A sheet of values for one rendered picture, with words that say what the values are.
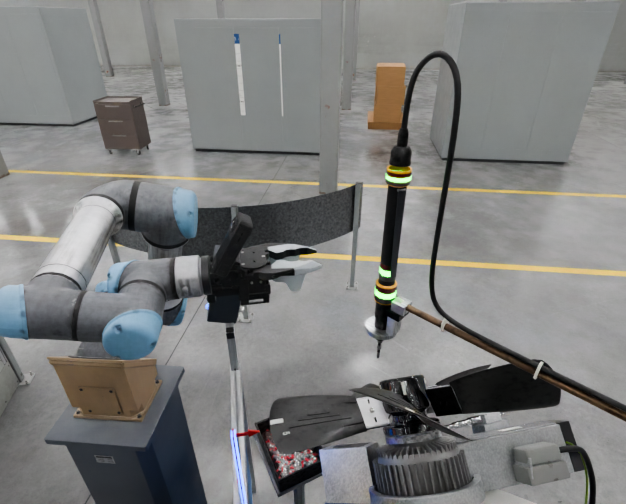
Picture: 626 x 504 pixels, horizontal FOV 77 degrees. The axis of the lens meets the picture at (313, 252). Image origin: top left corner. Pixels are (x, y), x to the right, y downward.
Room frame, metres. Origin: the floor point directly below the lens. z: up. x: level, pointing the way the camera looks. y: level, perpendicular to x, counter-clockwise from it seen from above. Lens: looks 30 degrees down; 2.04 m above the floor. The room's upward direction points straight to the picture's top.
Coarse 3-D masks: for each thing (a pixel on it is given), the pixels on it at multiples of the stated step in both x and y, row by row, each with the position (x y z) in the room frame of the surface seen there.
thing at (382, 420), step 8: (360, 400) 0.70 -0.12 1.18; (376, 400) 0.70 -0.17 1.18; (360, 408) 0.67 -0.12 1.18; (368, 408) 0.67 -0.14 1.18; (376, 408) 0.67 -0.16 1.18; (368, 416) 0.65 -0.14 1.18; (376, 416) 0.65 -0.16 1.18; (384, 416) 0.65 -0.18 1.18; (368, 424) 0.63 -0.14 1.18; (376, 424) 0.63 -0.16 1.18; (384, 424) 0.63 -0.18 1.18
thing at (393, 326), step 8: (400, 296) 0.66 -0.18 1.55; (392, 304) 0.64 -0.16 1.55; (400, 304) 0.63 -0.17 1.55; (392, 312) 0.63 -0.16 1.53; (400, 312) 0.62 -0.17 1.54; (408, 312) 0.64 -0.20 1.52; (368, 320) 0.68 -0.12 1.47; (392, 320) 0.63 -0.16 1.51; (400, 320) 0.62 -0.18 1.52; (368, 328) 0.66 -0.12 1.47; (376, 328) 0.66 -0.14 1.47; (392, 328) 0.63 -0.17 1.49; (376, 336) 0.63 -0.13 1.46; (384, 336) 0.63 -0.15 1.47; (392, 336) 0.64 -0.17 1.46
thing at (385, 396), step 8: (360, 392) 0.51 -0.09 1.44; (368, 392) 0.52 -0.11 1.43; (376, 392) 0.54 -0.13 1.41; (384, 392) 0.57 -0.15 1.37; (392, 392) 0.62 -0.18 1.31; (384, 400) 0.49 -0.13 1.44; (392, 400) 0.51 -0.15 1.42; (400, 400) 0.54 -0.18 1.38; (400, 408) 0.47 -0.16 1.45; (424, 416) 0.46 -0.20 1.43; (432, 424) 0.50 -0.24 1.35; (440, 424) 0.44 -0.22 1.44; (448, 432) 0.46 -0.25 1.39; (456, 432) 0.43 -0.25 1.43
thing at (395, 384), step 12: (384, 384) 0.70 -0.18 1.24; (396, 384) 0.69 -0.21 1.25; (408, 384) 0.68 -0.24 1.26; (420, 384) 0.69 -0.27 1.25; (408, 396) 0.66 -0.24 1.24; (420, 396) 0.67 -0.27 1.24; (384, 408) 0.68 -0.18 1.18; (396, 408) 0.65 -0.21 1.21; (420, 408) 0.65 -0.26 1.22; (396, 420) 0.64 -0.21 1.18; (408, 420) 0.63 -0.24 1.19; (384, 432) 0.63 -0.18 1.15; (396, 432) 0.61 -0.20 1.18; (408, 432) 0.60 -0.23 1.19; (420, 432) 0.59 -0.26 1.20
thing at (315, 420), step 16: (288, 400) 0.72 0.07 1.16; (304, 400) 0.71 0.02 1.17; (320, 400) 0.70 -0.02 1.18; (336, 400) 0.70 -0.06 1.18; (352, 400) 0.69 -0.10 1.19; (272, 416) 0.65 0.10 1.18; (288, 416) 0.65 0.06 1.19; (304, 416) 0.64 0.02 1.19; (320, 416) 0.64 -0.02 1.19; (336, 416) 0.64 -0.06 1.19; (352, 416) 0.64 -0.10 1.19; (272, 432) 0.59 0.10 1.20; (304, 432) 0.59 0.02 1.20; (320, 432) 0.60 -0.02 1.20; (336, 432) 0.60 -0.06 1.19; (352, 432) 0.60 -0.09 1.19; (288, 448) 0.54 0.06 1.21; (304, 448) 0.55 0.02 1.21
